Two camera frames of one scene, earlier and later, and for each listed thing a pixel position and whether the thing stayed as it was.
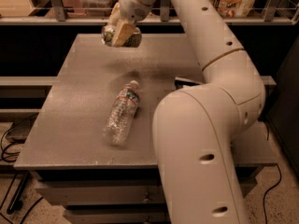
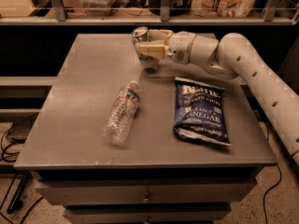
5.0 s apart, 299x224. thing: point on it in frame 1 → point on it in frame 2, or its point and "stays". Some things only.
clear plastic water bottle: x=122 y=113 stays
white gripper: x=132 y=4 → x=181 y=47
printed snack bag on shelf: x=232 y=1 stays
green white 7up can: x=107 y=35 → x=141 y=35
